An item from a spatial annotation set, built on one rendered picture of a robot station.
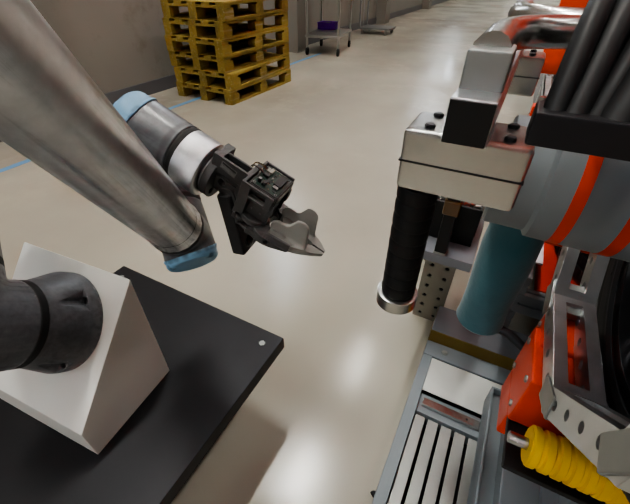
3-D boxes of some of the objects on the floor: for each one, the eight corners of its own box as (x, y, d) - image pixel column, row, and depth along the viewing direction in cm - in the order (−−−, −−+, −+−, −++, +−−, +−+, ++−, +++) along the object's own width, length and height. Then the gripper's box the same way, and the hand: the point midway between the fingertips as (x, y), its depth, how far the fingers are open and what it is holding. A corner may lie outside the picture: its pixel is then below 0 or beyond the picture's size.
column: (438, 323, 134) (468, 231, 108) (412, 313, 138) (434, 222, 112) (444, 305, 141) (473, 215, 115) (418, 297, 145) (441, 207, 119)
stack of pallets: (240, 73, 444) (231, -8, 393) (293, 80, 416) (290, -6, 365) (174, 95, 368) (152, -1, 318) (233, 106, 340) (219, 2, 290)
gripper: (200, 158, 49) (330, 244, 49) (236, 135, 56) (351, 211, 55) (190, 202, 55) (306, 279, 55) (224, 177, 62) (328, 245, 61)
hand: (315, 251), depth 57 cm, fingers closed
